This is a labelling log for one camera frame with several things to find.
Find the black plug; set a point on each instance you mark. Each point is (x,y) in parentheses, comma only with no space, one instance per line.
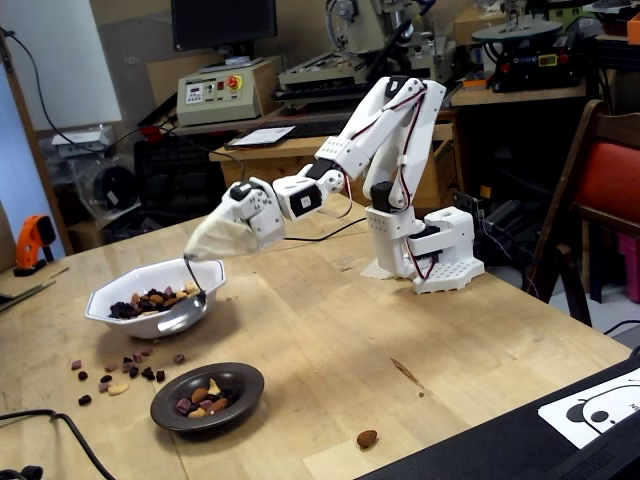
(30,472)

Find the black monitor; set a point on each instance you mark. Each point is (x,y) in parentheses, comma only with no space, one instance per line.
(225,22)

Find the taped moving gripper finger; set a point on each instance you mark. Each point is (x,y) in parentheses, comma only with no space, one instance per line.
(220,222)

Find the brown almond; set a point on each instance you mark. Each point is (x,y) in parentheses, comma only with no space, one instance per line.
(367,439)

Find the wooden desk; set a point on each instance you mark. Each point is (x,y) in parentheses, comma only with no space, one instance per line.
(440,185)

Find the white paper sheet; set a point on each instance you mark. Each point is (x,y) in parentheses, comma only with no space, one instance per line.
(265,135)

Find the dark raisin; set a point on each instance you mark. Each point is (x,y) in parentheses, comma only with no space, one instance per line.
(82,375)
(133,371)
(106,379)
(147,373)
(85,400)
(160,376)

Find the metal ruler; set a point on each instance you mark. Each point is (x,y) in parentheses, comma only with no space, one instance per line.
(25,295)

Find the taped fixed gripper finger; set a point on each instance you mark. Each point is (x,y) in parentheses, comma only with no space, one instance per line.
(240,242)

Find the black mesh crate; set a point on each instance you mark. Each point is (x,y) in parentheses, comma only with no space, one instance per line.
(170,170)

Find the beige milling machine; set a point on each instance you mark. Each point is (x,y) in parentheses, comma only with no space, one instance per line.
(360,30)

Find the black scroll saw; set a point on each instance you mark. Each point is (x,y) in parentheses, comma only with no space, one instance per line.
(530,65)

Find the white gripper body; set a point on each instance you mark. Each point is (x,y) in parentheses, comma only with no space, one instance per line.
(255,210)

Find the bent metal spoon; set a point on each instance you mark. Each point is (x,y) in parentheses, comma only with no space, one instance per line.
(180,317)

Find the white panda sticker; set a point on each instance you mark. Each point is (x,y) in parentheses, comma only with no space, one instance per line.
(555,412)

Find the beige control box red button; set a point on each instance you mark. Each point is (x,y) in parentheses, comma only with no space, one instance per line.
(215,107)

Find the cashew nut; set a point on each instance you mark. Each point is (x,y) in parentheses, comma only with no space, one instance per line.
(118,389)

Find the pink box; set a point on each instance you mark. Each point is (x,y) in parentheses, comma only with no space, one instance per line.
(630,270)

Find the nut and fruit mix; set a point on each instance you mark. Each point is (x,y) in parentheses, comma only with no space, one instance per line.
(205,400)
(145,305)

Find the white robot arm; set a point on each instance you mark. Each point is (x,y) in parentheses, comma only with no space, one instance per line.
(372,125)

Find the brown plate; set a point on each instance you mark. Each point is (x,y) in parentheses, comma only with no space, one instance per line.
(250,390)

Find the clear bag black disc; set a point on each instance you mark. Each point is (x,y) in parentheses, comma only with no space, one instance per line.
(112,187)

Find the beige tape flap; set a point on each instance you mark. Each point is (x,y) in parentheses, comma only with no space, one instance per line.
(372,271)

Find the purple dried fruit piece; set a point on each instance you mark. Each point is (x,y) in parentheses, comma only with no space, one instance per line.
(127,360)
(103,387)
(110,367)
(146,352)
(76,365)
(137,357)
(178,358)

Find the wooden easel leg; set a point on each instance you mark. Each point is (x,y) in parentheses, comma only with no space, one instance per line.
(39,160)

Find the wooden chair red cushion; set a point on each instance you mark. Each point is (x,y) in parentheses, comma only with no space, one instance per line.
(610,175)

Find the black keyboard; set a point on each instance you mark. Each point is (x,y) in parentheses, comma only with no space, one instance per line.
(315,127)

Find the wooden workbench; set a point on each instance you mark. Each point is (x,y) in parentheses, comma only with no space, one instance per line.
(525,96)

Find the white board panel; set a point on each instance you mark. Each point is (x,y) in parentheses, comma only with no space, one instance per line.
(65,60)

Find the white octagonal bowl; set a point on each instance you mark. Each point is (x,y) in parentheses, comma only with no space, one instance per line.
(115,290)

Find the orange black tool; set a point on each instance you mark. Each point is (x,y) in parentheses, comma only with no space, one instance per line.
(32,235)

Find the plain cardboard box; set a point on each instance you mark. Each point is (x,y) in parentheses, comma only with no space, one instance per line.
(470,27)

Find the motor controller board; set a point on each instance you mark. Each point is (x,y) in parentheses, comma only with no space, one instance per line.
(470,202)

